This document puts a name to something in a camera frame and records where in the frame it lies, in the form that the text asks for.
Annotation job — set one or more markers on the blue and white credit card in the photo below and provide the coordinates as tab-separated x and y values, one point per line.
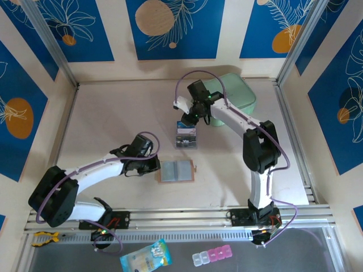
187	131

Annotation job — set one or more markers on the tan leather card holder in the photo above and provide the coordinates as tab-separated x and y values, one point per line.
175	171

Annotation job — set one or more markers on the black credit card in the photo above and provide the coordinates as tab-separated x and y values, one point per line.
185	142

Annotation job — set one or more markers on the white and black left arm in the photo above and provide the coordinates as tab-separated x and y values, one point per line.
96	170

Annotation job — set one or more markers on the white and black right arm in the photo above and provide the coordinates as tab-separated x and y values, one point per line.
229	116

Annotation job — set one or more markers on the mint green zip pouch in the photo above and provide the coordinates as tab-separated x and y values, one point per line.
238	90

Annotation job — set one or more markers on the blue snack packet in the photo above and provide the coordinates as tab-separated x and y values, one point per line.
147	255

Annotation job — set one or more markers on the grey metal shelf panel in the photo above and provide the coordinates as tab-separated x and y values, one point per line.
85	260

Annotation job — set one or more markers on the white and pink pill organizer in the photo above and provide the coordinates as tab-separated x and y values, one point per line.
212	255

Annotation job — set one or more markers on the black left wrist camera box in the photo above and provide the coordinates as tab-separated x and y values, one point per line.
141	144

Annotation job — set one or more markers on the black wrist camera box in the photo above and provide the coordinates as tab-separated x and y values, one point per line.
141	144
198	89

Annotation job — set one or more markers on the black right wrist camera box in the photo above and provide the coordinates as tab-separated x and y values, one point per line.
198	89

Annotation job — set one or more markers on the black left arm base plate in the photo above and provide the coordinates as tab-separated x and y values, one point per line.
122	219

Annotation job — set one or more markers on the aluminium frame rail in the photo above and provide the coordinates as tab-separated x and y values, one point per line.
184	218

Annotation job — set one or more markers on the aluminium side rail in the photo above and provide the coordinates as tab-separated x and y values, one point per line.
295	141
68	113

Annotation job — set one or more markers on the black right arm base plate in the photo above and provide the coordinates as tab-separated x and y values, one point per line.
238	216

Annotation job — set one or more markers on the aluminium frame post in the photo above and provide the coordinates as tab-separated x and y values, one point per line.
297	42
51	42

